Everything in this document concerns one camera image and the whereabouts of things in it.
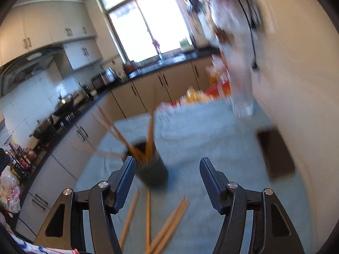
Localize lower kitchen cabinets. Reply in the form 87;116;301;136
11;55;212;241

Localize kitchen sink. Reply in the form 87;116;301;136
143;54;190;68

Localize black smartphone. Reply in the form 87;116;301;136
256;128;296;180

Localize soy sauce bottle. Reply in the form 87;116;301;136
9;142;30;170

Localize blue-grey towel table cover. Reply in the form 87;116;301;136
75;99;313;254

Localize steel pot with lid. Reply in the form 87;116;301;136
29;116;54;140

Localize dark utensil holder cup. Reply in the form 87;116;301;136
136;143;168;189

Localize black wok with lid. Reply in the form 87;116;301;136
53;91;79;117

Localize red plastic basin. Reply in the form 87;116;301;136
204;81;231;98

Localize silver rice cooker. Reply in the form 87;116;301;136
91;68;117;91

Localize range hood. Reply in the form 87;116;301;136
1;46;64;97

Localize clear glass beer mug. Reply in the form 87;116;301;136
219;44;254;118

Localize brown cooking pot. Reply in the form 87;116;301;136
122;61;139;75

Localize window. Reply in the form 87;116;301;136
100;0;195;63

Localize black power cable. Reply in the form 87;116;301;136
235;0;260;71

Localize upper wall cabinets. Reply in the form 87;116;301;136
1;1;102;69

